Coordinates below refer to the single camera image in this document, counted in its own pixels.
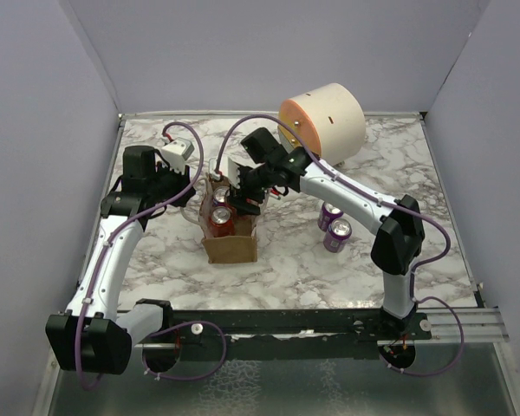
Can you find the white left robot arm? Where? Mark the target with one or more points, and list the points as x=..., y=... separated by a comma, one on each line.
x=90, y=335

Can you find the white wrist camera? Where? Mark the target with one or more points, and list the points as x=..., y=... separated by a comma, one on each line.
x=176, y=153
x=227, y=170

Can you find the purple soda can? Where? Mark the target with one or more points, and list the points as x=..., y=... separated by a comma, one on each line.
x=328, y=213
x=337, y=234
x=219, y=196

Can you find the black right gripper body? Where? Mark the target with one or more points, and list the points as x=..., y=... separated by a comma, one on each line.
x=254, y=183

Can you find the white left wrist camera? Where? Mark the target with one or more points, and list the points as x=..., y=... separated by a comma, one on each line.
x=176, y=153

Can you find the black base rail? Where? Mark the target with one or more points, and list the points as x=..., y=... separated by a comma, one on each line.
x=273, y=334

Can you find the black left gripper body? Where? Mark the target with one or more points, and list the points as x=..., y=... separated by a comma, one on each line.
x=167, y=182

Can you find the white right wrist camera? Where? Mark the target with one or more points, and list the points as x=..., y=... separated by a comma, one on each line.
x=227, y=170

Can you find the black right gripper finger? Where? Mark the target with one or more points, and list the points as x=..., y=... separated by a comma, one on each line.
x=251, y=210
x=238, y=205

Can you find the cream round drawer cabinet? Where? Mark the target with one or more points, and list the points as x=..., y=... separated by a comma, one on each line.
x=329, y=120

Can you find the canvas bag with cat print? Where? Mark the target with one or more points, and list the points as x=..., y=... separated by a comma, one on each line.
x=239, y=248

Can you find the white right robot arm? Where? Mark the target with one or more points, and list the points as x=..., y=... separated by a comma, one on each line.
x=395, y=223

